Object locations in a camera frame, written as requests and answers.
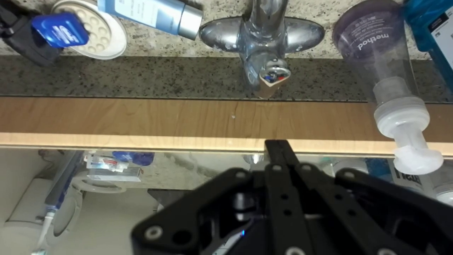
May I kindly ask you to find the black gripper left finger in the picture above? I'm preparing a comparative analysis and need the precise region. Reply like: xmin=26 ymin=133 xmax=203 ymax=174
xmin=130 ymin=139 xmax=302 ymax=255

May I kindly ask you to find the blue silver toothpaste tube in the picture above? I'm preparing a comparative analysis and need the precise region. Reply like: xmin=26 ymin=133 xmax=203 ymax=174
xmin=96 ymin=0 xmax=203 ymax=41

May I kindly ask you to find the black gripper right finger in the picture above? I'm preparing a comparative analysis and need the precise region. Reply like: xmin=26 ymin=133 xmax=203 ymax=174
xmin=277 ymin=139 xmax=453 ymax=255

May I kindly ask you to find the clear pump bottle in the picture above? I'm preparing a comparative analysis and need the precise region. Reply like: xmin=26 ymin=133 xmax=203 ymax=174
xmin=331 ymin=0 xmax=444 ymax=176

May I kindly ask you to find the small blue case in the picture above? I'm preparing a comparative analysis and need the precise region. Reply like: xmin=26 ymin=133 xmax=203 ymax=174
xmin=29 ymin=12 xmax=90 ymax=50

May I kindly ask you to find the wood framed wall mirror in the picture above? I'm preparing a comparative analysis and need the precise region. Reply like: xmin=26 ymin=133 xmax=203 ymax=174
xmin=0 ymin=97 xmax=453 ymax=255

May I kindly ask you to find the white round perforated disc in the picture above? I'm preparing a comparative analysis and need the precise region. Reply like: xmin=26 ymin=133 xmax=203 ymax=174
xmin=49 ymin=0 xmax=127 ymax=61

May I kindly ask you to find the chrome faucet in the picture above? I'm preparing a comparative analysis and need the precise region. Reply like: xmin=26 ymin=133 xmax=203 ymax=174
xmin=198 ymin=0 xmax=325 ymax=91

